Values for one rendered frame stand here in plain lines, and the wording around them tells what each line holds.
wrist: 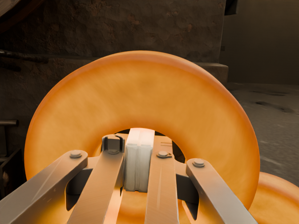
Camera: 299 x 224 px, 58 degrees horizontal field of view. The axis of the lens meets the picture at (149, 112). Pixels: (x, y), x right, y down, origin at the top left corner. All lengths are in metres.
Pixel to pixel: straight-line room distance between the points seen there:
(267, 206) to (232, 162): 0.13
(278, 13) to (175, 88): 7.30
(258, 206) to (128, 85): 0.19
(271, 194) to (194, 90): 0.16
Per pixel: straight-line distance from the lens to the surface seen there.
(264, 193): 0.29
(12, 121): 0.51
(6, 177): 0.45
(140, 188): 0.16
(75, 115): 0.17
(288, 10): 7.56
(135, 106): 0.16
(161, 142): 0.17
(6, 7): 0.40
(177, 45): 0.53
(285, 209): 0.29
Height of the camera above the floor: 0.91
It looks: 15 degrees down
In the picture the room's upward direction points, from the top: 3 degrees clockwise
